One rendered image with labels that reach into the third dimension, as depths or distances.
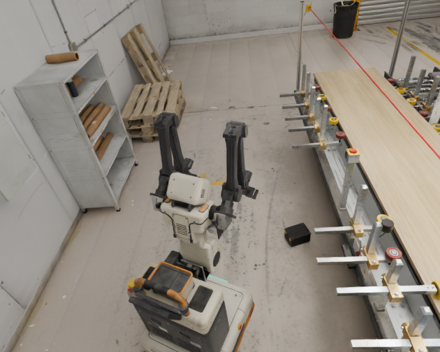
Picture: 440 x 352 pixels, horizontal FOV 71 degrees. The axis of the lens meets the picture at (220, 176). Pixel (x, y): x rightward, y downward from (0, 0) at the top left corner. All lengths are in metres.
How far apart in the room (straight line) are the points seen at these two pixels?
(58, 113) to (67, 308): 1.72
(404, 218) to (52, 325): 2.80
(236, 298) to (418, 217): 1.34
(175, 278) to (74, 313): 1.46
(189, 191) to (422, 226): 1.40
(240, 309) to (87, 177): 2.08
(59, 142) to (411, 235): 2.99
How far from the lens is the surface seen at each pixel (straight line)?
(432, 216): 2.31
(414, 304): 2.14
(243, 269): 2.92
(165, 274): 1.89
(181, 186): 1.69
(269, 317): 2.70
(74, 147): 3.34
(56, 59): 3.56
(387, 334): 1.99
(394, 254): 2.02
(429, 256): 2.09
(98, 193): 3.65
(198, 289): 1.91
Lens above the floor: 2.43
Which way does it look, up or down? 39 degrees down
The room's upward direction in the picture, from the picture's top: 8 degrees counter-clockwise
